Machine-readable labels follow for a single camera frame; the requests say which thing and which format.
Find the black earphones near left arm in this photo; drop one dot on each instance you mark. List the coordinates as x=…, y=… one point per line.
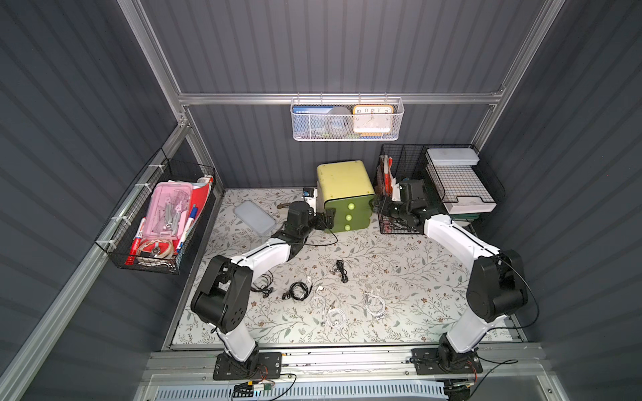
x=264, y=284

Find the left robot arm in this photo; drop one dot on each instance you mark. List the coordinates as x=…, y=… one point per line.
x=222, y=295

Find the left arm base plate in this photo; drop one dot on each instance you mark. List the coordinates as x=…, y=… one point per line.
x=258, y=366

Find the red scissors in organizer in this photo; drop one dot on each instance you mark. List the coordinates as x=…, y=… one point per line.
x=386, y=177

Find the blue box in basket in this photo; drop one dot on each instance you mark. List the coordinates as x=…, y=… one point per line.
x=310, y=122

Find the grey tape roll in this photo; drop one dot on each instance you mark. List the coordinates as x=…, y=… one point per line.
x=339, y=121

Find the white grid paper tray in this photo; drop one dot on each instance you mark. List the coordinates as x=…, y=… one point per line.
x=459, y=187

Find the grey plastic lid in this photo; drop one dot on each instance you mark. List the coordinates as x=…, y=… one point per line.
x=256, y=218

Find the pink pencil case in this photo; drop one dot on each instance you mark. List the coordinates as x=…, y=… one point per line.
x=168, y=211

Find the white earphones lower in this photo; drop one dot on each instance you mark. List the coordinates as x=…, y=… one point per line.
x=335, y=318

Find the black coiled earphones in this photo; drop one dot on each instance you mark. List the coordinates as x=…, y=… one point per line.
x=298, y=291

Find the white wire wall basket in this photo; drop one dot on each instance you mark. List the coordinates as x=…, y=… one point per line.
x=350, y=103

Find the green yellow drawer cabinet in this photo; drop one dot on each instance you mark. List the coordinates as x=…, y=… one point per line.
x=347, y=195

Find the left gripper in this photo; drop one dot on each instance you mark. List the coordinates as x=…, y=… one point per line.
x=323, y=220

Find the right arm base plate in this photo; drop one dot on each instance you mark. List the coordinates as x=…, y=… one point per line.
x=443, y=361

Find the white earphones right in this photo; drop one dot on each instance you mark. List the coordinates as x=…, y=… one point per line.
x=374, y=305

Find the black wire side basket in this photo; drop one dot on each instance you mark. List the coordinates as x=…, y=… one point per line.
x=123, y=242

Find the yellow white clock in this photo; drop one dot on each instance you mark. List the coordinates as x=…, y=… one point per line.
x=373, y=119

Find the black wire desk organizer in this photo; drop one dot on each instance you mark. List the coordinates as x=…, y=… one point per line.
x=417, y=182

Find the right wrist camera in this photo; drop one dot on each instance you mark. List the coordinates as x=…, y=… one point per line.
x=396, y=193

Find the black earphones centre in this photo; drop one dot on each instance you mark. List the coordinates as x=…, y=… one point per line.
x=340, y=269

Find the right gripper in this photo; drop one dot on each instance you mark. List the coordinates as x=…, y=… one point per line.
x=394, y=210

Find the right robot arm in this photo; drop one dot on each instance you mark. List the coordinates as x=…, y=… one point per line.
x=496, y=286

